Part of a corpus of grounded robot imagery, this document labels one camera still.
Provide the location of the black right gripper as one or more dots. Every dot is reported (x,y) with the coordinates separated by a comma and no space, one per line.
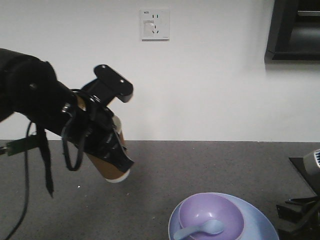
(304,214)

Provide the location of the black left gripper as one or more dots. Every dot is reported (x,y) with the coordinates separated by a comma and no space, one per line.
(90,127)

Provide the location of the brown paper cup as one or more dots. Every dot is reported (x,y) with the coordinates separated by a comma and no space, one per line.
(110,173)

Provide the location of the light blue plastic spoon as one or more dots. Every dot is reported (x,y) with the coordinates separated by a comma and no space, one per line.
(210,227)

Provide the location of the purple plastic bowl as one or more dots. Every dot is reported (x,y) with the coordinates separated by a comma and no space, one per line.
(202,207)

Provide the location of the black covered left robot arm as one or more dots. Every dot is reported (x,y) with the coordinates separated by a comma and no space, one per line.
(31,87)

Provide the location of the light blue plate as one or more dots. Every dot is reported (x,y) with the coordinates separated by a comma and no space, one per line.
(256,225)

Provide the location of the green circuit board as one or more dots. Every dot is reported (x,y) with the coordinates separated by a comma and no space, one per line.
(20,145)

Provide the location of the black range hood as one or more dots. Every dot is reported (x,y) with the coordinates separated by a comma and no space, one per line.
(294,33)

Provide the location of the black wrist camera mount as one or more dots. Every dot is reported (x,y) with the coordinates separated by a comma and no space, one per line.
(108,85)

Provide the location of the white wall socket right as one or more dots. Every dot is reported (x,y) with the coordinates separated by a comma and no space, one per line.
(154,24)

